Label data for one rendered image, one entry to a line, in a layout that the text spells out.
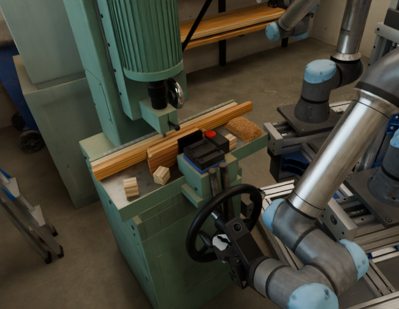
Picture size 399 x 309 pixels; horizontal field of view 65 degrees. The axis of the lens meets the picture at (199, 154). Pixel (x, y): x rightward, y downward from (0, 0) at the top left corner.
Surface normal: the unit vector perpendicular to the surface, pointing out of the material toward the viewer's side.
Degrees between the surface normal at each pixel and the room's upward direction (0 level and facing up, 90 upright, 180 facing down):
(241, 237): 30
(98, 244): 0
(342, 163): 65
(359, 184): 0
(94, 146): 0
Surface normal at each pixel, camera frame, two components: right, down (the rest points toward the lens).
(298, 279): -0.30, -0.93
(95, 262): -0.06, -0.78
